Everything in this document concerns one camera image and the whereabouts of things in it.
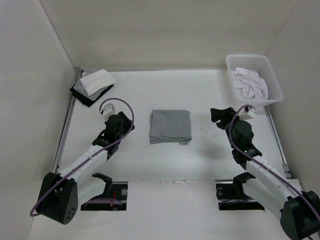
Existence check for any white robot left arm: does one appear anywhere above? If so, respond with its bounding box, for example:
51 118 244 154
30 111 135 225

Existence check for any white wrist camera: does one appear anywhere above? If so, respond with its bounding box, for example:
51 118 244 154
100 103 117 121
238 106 256 121

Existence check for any white folded tank top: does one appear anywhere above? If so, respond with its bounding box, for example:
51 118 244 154
80 69 116 96

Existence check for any white plastic laundry basket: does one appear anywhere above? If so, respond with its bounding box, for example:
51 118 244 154
225 54 284 106

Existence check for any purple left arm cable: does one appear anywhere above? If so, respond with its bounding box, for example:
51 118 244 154
29 97 135 217

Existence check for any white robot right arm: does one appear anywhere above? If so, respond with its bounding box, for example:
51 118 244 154
210 105 320 240

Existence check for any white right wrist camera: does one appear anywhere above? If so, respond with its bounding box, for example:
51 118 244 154
238 106 256 121

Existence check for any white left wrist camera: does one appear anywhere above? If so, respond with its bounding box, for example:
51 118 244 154
100 103 117 121

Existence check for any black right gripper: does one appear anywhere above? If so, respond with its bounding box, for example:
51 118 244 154
209 107 244 149

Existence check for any white crumpled tank top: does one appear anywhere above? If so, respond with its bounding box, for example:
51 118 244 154
233 67 269 100

